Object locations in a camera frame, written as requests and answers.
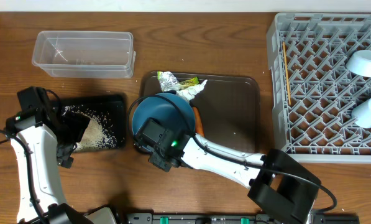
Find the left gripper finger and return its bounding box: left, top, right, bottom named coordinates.
left=57, top=142, right=77, bottom=169
left=63, top=111, right=91, bottom=142

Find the white rice pile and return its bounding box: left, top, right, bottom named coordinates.
left=63, top=105, right=117, bottom=152

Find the dark blue plate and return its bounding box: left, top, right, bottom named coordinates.
left=131, top=92, right=196, bottom=153

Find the orange carrot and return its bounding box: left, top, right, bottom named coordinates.
left=192, top=107, right=204, bottom=137

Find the wooden chopstick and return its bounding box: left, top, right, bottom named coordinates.
left=282, top=42, right=291, bottom=106

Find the light blue cup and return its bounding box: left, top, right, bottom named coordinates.
left=351, top=98, right=371, bottom=128

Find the light blue bowl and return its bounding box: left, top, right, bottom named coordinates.
left=346, top=50, right=371, bottom=78

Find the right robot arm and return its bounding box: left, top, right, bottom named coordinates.
left=131, top=118, right=321, bottom=223

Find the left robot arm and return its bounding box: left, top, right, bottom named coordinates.
left=5, top=86, right=120, bottom=224

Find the black waste tray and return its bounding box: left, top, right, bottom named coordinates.
left=52, top=95, right=126, bottom=149

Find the grey dishwasher rack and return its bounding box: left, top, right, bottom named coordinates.
left=267, top=12, right=371, bottom=164

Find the crumpled white tissue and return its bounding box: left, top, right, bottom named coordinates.
left=176, top=80, right=208, bottom=103

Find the clear plastic bin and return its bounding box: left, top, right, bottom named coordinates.
left=32, top=30, right=136, bottom=78

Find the crumpled foil wrapper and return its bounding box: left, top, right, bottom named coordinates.
left=157, top=71, right=180, bottom=92

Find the green snack wrapper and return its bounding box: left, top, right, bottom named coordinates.
left=180, top=77, right=199, bottom=86

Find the brown serving tray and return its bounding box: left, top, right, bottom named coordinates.
left=138, top=70, right=260, bottom=155

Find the right black cable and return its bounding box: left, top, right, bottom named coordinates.
left=126, top=94, right=338, bottom=214

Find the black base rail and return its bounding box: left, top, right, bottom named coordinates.
left=124, top=213, right=360, bottom=224

